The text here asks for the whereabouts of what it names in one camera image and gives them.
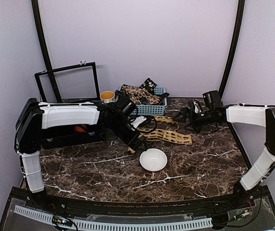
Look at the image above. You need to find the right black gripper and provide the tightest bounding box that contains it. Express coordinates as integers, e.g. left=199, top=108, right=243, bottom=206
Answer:
left=173, top=107, right=215, bottom=133

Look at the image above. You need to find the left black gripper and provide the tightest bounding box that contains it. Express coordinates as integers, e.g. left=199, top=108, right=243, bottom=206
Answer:
left=107, top=116, right=148, bottom=151

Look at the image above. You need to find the yellow beetle-pattern tie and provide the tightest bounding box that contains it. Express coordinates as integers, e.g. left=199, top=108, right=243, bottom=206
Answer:
left=130, top=115, right=193, bottom=145

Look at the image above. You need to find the white bowl orange outside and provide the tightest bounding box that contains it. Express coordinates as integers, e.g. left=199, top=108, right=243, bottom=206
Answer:
left=139, top=148, right=168, bottom=172

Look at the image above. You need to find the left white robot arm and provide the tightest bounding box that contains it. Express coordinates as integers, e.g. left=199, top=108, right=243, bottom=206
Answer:
left=13, top=96, right=145, bottom=210

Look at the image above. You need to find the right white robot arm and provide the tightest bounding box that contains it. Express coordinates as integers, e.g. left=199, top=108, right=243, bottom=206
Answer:
left=173, top=100, right=275, bottom=209

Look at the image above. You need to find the light blue plastic basket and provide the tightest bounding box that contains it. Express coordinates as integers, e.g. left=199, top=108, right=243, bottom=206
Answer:
left=130, top=87, right=167, bottom=116

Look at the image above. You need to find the floral patterned tie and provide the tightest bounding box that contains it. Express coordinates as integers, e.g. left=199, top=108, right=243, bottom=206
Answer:
left=120, top=84, right=170, bottom=105

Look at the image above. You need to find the white mug yellow inside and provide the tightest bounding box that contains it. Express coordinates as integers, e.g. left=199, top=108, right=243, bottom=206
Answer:
left=100, top=91, right=116, bottom=103

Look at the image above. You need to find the rolled orange black tie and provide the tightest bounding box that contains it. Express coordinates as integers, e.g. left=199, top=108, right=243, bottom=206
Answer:
left=74, top=124, right=88, bottom=133

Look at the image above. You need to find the black floral tie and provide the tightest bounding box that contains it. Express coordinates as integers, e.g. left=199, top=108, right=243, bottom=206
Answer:
left=139, top=78, right=157, bottom=91

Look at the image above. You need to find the black display box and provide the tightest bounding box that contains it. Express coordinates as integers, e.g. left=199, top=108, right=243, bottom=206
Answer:
left=34, top=62, right=105, bottom=149

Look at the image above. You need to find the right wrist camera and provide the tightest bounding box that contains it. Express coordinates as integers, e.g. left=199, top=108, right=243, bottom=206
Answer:
left=203, top=90, right=223, bottom=110

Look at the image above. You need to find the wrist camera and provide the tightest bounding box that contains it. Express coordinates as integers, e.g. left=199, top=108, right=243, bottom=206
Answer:
left=203, top=90, right=223, bottom=110
left=115, top=95, right=136, bottom=116

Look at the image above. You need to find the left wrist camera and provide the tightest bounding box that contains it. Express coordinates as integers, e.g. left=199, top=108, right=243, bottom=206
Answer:
left=115, top=95, right=136, bottom=116

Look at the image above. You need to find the black front rail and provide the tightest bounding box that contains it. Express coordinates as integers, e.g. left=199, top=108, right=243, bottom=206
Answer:
left=9, top=186, right=273, bottom=217

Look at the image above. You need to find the white cable duct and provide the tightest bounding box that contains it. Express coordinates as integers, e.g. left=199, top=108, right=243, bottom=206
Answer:
left=13, top=205, right=213, bottom=231

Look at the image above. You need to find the right black frame post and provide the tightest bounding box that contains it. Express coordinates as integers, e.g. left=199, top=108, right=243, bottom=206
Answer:
left=219, top=0, right=245, bottom=98

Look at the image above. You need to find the black frame post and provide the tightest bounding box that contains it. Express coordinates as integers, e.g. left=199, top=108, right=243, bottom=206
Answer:
left=219, top=0, right=245, bottom=98
left=31, top=0, right=62, bottom=103

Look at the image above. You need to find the left black frame post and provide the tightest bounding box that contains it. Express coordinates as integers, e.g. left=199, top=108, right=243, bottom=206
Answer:
left=31, top=0, right=62, bottom=103

